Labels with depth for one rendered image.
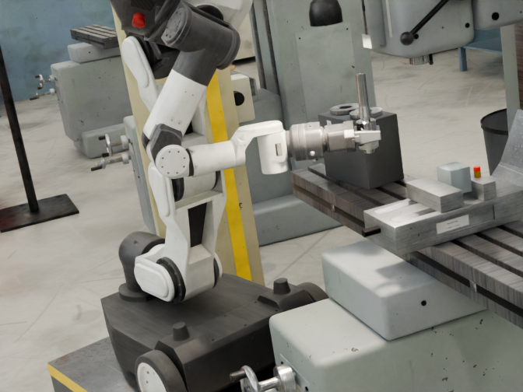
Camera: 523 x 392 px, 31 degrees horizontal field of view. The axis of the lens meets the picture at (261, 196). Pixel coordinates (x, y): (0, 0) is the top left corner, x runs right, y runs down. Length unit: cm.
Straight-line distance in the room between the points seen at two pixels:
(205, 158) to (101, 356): 108
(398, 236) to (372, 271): 19
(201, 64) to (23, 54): 895
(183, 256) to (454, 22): 104
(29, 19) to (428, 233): 917
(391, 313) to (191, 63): 72
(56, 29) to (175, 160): 896
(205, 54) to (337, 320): 71
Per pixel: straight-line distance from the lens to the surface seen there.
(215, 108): 384
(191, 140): 252
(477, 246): 209
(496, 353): 232
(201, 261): 269
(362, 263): 227
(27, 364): 412
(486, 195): 215
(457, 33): 213
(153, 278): 276
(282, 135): 221
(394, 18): 208
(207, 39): 208
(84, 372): 298
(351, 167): 259
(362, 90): 220
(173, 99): 210
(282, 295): 270
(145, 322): 280
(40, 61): 1103
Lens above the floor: 168
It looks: 17 degrees down
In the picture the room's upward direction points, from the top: 9 degrees counter-clockwise
